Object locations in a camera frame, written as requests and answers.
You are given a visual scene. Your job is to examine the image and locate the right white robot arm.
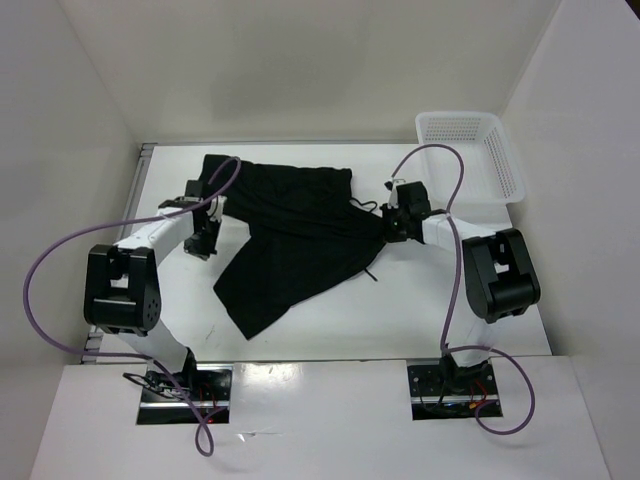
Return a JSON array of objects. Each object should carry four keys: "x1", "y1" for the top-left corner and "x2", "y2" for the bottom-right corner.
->
[{"x1": 381, "y1": 180, "x2": 541, "y2": 393}]

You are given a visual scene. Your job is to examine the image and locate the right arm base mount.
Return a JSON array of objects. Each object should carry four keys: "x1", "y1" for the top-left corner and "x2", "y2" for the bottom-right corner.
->
[{"x1": 407, "y1": 358, "x2": 503, "y2": 421}]

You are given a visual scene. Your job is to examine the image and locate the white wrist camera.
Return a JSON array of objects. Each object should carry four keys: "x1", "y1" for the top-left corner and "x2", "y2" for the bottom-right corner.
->
[
  {"x1": 384, "y1": 178, "x2": 406, "y2": 209},
  {"x1": 208, "y1": 196, "x2": 227, "y2": 223}
]

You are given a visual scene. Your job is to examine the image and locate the black shorts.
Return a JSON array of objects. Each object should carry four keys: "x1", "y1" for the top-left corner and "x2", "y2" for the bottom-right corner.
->
[{"x1": 199, "y1": 154, "x2": 385, "y2": 339}]

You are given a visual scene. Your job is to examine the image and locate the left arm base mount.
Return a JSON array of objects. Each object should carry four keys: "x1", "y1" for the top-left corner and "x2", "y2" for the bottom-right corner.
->
[{"x1": 122, "y1": 363, "x2": 235, "y2": 426}]

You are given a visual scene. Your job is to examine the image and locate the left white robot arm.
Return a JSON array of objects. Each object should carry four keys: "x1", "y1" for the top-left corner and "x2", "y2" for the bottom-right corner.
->
[{"x1": 84, "y1": 180, "x2": 221, "y2": 400}]

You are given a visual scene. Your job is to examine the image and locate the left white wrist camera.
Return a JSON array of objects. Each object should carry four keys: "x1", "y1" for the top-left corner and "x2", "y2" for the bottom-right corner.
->
[{"x1": 208, "y1": 196, "x2": 227, "y2": 223}]

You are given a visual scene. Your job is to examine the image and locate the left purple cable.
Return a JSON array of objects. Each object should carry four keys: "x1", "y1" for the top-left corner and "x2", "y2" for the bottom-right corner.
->
[{"x1": 22, "y1": 155, "x2": 242, "y2": 457}]

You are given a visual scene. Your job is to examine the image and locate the white perforated plastic basket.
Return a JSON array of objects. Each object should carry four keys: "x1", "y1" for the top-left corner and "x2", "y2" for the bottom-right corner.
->
[{"x1": 415, "y1": 111, "x2": 526, "y2": 206}]

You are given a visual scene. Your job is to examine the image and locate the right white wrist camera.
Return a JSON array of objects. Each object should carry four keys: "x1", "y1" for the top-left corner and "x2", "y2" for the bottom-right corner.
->
[{"x1": 384, "y1": 178, "x2": 406, "y2": 209}]

